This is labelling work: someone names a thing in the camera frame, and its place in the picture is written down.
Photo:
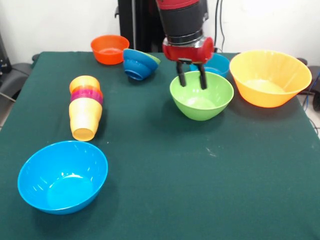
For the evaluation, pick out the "large light blue bowl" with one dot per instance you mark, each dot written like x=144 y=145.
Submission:
x=62 y=177

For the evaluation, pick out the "red plastic cup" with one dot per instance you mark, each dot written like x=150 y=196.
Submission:
x=96 y=89

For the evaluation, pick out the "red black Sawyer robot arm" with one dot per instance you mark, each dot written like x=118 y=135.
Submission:
x=182 y=20

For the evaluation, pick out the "red plastic bowl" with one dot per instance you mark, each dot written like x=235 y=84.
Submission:
x=110 y=50

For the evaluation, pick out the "dark green tablecloth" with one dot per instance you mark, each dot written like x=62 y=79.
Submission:
x=155 y=175

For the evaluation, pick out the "dark grey pedestal leg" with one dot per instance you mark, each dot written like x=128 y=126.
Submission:
x=15 y=75

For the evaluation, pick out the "orange ribbed plastic cup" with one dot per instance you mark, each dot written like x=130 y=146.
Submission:
x=83 y=81

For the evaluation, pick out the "small light blue bowl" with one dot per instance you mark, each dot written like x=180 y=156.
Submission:
x=220 y=65

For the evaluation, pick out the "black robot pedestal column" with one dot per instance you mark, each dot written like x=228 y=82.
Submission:
x=145 y=25

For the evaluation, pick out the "small green ribbed bowl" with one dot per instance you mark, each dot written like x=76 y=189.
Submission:
x=155 y=59

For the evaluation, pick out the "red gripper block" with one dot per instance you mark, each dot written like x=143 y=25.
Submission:
x=187 y=53

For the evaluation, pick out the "large green bowl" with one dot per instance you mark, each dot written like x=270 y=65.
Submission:
x=202 y=100

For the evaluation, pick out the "purple plastic cup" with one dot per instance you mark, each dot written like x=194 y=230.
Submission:
x=87 y=96

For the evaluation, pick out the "large yellow bowl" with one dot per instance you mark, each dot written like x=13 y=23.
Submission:
x=270 y=77

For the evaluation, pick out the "dark blue bowl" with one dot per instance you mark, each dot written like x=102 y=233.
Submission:
x=137 y=65

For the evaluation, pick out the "yellow ribbed plastic cup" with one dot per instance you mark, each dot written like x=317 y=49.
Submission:
x=85 y=117

